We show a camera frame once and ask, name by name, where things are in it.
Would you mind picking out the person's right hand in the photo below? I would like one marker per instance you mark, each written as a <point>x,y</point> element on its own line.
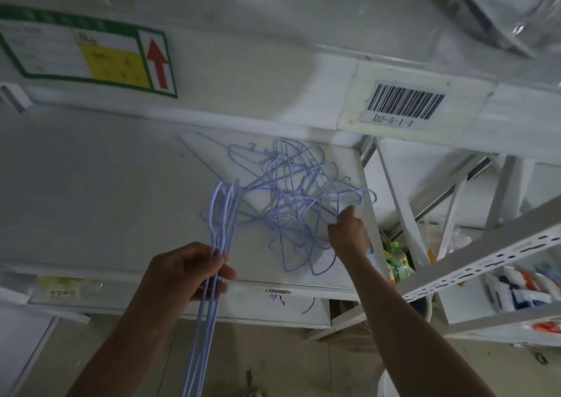
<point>348,237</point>

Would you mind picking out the person's left hand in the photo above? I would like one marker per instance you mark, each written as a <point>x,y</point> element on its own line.
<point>179,278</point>

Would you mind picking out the person's right fingers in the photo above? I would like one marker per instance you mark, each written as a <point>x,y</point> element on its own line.
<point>347,215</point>

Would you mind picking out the person's left thumb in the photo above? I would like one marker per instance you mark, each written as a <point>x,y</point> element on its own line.
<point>214,258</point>

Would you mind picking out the bundle of purple hangers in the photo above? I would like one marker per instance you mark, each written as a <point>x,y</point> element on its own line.
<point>206,318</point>

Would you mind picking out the person's left forearm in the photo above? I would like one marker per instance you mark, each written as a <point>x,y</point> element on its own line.
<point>127,348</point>

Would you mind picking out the person's right forearm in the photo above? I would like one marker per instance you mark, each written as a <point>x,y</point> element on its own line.
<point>403,331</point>

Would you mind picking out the green drink bottle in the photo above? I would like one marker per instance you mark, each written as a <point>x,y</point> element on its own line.
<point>398,264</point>

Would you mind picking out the tangled pile of purple hangers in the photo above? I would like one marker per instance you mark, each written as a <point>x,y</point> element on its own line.
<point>285,177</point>

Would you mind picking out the white barcode label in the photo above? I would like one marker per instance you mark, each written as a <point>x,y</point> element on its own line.
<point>407,101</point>

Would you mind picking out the white perforated shelf upright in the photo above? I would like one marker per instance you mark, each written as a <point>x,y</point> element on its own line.
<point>486,258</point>

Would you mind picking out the white metal shelf rack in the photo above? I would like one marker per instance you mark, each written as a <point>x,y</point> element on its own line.
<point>263,81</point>

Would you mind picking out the white bucket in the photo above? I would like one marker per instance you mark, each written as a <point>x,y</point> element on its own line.
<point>385,385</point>

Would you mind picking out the group of white spray bottles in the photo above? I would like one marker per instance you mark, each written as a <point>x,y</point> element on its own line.
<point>517,289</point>

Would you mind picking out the green-bordered sticker with red arrow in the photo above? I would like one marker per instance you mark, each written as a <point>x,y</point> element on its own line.
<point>87,52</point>

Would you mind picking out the clear plastic container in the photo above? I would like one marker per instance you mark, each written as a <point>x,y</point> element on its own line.
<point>504,2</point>

